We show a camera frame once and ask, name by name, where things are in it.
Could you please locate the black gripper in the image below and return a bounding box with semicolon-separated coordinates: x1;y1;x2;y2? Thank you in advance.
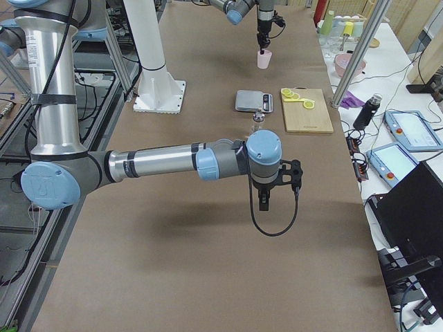
257;18;273;54
253;182;275;211

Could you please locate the pink plastic cup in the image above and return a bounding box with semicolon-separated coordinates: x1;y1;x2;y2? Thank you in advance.
257;50;273;69

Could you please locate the clear glass sauce bottle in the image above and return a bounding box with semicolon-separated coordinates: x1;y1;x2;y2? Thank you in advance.
250;111;265;135

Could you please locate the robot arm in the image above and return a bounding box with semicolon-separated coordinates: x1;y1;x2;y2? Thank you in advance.
192;0;286;55
12;1;283;210

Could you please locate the silver digital kitchen scale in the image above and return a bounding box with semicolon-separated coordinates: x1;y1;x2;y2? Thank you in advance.
235;90;273;113

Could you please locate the yellow cup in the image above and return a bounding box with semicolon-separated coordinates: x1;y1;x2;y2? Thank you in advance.
343;21;354;37

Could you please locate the yellow plastic knife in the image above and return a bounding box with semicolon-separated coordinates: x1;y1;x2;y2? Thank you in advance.
283;98;305;102

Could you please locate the front lemon slice of pair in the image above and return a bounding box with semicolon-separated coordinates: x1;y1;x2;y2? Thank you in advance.
303;100;315;109

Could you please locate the pink bowl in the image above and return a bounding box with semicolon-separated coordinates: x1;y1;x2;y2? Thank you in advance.
334;53;367;77

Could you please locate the wooden cutting board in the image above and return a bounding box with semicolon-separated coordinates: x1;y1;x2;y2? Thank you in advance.
280;87;334;134

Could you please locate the black power strip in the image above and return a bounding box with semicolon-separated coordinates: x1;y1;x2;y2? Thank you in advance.
346;136;369;183

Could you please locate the purple cloth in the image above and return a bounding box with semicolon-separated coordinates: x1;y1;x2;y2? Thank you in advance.
340;91;365;109

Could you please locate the black thermos bottle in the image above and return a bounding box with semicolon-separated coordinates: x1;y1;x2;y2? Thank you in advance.
353;93;383;131

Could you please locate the near teach pendant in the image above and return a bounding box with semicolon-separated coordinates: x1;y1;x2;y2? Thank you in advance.
366;142;419;188

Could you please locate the teach pendant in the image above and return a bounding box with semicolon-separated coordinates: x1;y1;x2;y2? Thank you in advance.
366;142;419;188
384;111;442;152

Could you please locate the black monitor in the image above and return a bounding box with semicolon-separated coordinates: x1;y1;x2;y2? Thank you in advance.
370;162;442;315

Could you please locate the far teach pendant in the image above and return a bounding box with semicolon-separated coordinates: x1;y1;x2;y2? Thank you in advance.
384;111;442;152

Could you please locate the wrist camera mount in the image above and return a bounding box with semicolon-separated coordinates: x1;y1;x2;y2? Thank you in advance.
279;159;303;193

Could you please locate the aluminium frame post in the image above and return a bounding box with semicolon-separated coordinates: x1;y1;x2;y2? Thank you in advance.
331;0;392;109

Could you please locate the white pedestal column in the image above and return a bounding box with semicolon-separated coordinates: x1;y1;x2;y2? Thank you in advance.
123;0;165;71

